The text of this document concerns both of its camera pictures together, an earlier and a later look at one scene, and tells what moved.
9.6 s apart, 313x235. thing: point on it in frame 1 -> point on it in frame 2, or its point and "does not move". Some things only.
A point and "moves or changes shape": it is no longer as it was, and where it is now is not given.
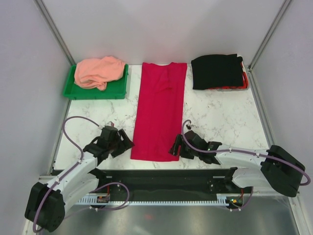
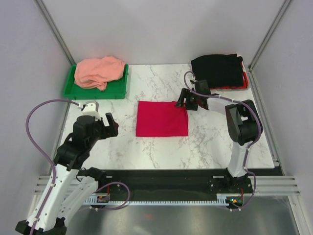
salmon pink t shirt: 96,73 does not move
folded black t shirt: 217,71 does not move
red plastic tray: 245,82 does not move
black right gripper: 173,150 -> 184,93
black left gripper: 126,144 -> 109,131
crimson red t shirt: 159,114 moves or changes shape
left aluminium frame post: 53,30 does not move
